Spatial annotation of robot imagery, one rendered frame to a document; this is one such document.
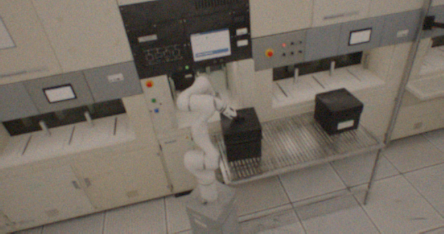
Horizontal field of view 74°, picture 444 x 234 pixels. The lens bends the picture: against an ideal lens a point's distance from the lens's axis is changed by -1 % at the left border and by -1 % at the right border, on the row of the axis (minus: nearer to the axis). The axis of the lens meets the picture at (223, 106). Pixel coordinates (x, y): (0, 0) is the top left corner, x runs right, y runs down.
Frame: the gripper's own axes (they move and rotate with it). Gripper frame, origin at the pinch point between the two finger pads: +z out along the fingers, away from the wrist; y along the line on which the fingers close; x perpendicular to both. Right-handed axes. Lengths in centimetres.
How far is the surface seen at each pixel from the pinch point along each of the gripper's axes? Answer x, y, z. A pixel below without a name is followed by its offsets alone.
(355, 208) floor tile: 6, -24, 146
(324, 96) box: -50, 18, 59
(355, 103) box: -63, 3, 72
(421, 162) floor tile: -59, 13, 211
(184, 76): 28, 77, -28
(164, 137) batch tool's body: 64, 23, -25
